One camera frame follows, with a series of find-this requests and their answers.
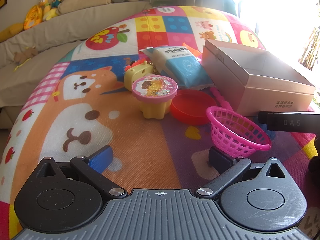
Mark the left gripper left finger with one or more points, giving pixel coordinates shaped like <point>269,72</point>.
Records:
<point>89,170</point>

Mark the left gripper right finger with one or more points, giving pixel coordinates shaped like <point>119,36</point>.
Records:
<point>231,171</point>

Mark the pink plastic toy basket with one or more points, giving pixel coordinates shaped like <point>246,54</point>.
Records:
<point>236,135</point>

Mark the pink plastic toy utensil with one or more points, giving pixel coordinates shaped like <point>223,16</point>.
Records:
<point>221,100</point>

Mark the red plastic lid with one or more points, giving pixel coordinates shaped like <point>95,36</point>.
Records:
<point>189,107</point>

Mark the yellow cup with pink lid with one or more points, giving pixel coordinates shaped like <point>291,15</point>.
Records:
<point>155,94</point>

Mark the yellow toy camera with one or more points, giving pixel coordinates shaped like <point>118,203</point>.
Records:
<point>136,70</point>

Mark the blue white cotton pad pack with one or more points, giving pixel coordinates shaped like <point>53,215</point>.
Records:
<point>180,64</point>

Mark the colourful cartoon play mat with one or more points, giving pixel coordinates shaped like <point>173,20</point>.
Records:
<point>82,105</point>

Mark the pink cardboard box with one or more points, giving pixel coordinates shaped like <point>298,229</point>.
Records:
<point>254,80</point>

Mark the beige covered sofa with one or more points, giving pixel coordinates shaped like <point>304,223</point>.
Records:
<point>53,40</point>

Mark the small brown plush toy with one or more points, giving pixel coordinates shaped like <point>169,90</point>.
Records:
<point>25,55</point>

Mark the yellow banana plush pillow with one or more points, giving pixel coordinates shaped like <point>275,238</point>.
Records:
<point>11,31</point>

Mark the yellow orange plush toy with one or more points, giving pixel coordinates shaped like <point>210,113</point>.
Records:
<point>36,14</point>

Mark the doll with yellow outfit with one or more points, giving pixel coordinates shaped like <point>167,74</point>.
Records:
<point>50,9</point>

